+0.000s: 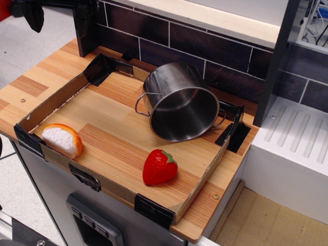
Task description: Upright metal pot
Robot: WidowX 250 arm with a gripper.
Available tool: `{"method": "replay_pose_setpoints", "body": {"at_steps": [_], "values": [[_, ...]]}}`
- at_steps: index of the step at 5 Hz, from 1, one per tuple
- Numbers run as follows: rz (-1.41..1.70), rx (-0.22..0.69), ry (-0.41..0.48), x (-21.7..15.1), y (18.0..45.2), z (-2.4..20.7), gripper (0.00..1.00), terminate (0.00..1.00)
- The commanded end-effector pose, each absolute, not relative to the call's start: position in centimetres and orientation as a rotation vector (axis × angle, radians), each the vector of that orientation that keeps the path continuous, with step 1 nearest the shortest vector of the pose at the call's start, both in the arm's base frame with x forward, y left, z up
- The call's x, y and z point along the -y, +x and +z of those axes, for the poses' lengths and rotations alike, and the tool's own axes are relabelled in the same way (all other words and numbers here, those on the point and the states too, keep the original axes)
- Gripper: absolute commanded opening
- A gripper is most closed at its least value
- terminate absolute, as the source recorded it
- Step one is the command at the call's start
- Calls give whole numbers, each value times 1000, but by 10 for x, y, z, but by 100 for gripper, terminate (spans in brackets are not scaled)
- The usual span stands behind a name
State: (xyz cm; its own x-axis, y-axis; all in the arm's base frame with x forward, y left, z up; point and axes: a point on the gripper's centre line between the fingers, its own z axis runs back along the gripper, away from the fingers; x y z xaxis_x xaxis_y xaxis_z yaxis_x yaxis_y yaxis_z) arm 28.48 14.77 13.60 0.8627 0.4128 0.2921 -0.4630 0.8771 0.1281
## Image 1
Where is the white toy sink drainboard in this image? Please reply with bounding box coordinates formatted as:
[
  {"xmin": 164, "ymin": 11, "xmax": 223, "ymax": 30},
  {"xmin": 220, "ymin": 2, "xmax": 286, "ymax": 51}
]
[{"xmin": 250, "ymin": 96, "xmax": 328, "ymax": 180}]

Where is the dark grey post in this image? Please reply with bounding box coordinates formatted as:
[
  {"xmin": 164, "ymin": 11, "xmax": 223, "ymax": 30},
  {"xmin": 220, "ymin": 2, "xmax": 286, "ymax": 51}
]
[
  {"xmin": 73, "ymin": 1, "xmax": 99, "ymax": 57},
  {"xmin": 253, "ymin": 1, "xmax": 300, "ymax": 127}
]

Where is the orange slice toy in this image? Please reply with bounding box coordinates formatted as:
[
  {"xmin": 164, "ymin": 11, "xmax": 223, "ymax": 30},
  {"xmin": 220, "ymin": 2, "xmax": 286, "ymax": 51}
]
[{"xmin": 42, "ymin": 124, "xmax": 83, "ymax": 159}]

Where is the red plastic strawberry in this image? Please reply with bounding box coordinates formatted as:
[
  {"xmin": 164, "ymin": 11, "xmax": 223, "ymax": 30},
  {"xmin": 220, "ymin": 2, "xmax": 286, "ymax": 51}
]
[{"xmin": 142, "ymin": 149, "xmax": 178, "ymax": 185}]

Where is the stainless steel pot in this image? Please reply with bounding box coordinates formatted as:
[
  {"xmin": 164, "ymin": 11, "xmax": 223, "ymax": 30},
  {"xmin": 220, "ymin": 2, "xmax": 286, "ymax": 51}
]
[{"xmin": 139, "ymin": 63, "xmax": 226, "ymax": 142}]

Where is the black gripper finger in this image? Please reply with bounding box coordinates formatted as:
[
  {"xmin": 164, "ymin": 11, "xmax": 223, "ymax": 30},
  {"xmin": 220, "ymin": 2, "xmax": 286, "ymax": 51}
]
[{"xmin": 19, "ymin": 1, "xmax": 44, "ymax": 33}]

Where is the grey oven control panel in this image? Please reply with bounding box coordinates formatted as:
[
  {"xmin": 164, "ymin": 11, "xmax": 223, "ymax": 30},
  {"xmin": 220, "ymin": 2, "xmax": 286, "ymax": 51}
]
[{"xmin": 66, "ymin": 195, "xmax": 125, "ymax": 245}]

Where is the dark grey left post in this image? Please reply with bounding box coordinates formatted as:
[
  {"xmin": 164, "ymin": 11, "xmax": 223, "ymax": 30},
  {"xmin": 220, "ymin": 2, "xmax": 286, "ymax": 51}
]
[{"xmin": 73, "ymin": 1, "xmax": 99, "ymax": 57}]

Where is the cardboard fence with black tape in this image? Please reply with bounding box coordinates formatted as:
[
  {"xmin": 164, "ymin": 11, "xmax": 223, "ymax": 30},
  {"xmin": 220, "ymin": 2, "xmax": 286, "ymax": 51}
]
[{"xmin": 14, "ymin": 54, "xmax": 252, "ymax": 234}]

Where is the dark grey right post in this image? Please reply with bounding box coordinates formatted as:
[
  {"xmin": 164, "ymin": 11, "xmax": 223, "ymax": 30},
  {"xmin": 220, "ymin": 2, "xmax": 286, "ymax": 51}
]
[{"xmin": 253, "ymin": 1, "xmax": 300, "ymax": 127}]

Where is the light wooden shelf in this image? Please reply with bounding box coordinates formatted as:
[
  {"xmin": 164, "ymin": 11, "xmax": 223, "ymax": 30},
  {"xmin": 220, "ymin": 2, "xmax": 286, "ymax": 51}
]
[{"xmin": 116, "ymin": 1, "xmax": 280, "ymax": 49}]

